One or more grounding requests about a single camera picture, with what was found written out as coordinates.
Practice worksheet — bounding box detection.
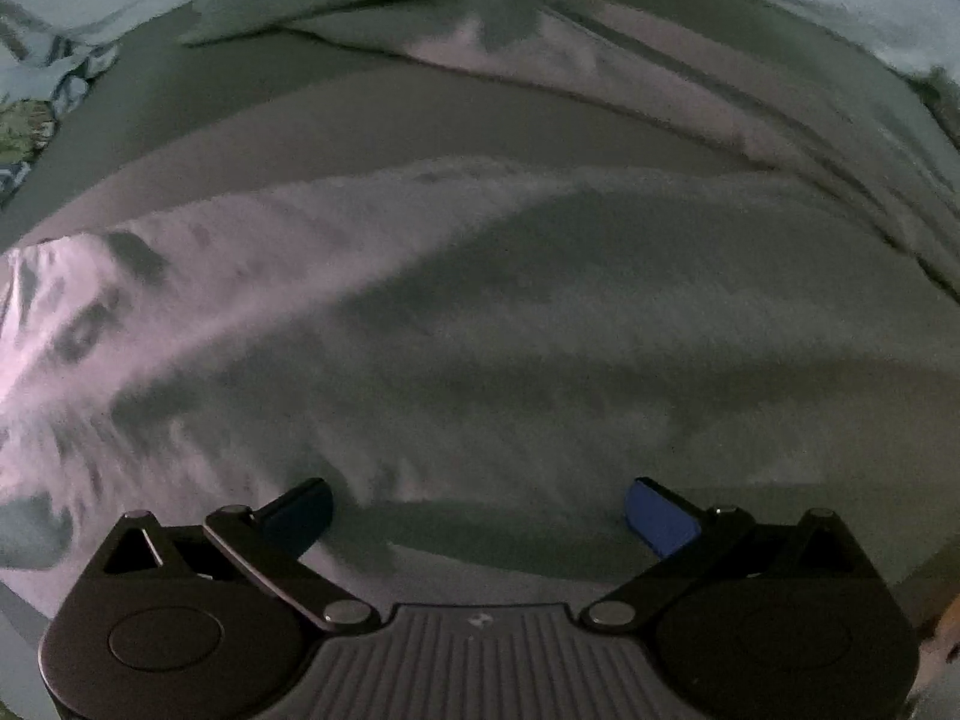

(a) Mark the carrot printed pale sheet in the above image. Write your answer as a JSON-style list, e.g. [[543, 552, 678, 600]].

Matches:
[[0, 0, 960, 102]]

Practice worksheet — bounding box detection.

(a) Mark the light blue striped cloth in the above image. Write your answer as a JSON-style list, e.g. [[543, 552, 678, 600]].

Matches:
[[0, 0, 121, 117]]

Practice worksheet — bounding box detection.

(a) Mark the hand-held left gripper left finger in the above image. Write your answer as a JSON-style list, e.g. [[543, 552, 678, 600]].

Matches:
[[75, 478, 380, 632]]

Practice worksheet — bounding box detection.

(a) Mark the grey cotton garment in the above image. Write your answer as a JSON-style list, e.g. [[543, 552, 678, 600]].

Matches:
[[0, 0, 960, 620]]

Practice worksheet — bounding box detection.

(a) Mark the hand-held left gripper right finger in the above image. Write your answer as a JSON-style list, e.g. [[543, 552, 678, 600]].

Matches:
[[581, 478, 882, 629]]

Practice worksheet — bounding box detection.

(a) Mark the green patterned cloth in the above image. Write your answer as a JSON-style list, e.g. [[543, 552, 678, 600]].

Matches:
[[0, 94, 59, 200]]

